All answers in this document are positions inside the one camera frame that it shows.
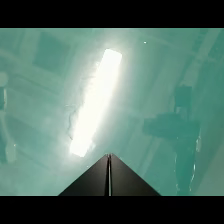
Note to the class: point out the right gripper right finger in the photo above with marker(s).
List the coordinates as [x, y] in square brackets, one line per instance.
[128, 181]

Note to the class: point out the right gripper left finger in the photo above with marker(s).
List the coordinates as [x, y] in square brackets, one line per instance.
[91, 182]

